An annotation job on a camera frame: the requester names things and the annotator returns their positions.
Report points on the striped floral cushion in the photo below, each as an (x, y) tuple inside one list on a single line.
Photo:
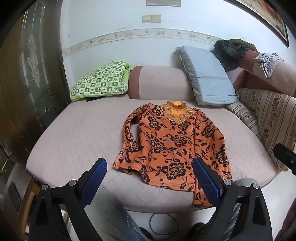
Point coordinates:
[(242, 114)]

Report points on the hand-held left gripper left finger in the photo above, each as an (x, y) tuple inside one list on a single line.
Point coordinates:
[(95, 182)]

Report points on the olive green cloth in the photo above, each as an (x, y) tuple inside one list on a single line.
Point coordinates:
[(247, 44)]

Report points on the striped floral sofa cover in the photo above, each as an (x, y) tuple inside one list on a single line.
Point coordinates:
[(275, 115)]

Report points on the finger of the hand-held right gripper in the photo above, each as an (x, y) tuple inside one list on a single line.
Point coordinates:
[(285, 157)]

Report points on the person's left leg in jeans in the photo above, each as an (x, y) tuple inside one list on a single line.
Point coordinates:
[(135, 226)]

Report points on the grey blue pillow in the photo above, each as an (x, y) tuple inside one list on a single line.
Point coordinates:
[(205, 78)]

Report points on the pink quilted mattress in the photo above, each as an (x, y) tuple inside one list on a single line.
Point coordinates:
[(83, 134)]

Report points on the beige wall switch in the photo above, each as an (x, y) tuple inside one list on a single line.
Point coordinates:
[(146, 18), (156, 18)]

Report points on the green checkered pillow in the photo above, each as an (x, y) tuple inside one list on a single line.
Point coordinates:
[(101, 78)]

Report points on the pink brown bolster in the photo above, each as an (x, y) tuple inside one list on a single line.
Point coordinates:
[(161, 83)]

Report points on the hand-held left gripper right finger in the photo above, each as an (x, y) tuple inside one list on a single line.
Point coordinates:
[(206, 182)]

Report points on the framed wall picture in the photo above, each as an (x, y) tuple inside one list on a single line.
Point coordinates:
[(272, 16)]

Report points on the dark wooden glass-panel door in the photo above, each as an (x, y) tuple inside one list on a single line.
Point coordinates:
[(32, 76)]

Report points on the wooden chair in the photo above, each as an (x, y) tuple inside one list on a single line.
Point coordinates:
[(27, 204)]

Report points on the black furry cloth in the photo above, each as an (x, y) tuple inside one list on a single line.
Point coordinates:
[(230, 54)]

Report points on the orange black floral shirt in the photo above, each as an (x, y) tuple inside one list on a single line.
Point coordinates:
[(171, 143)]

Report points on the white grey crumpled cloth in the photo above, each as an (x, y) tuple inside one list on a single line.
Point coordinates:
[(268, 63)]

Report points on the pink sofa backrest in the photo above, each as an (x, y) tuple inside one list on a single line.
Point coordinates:
[(286, 78)]

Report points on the wall poster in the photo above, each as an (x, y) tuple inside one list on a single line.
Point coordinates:
[(163, 2)]

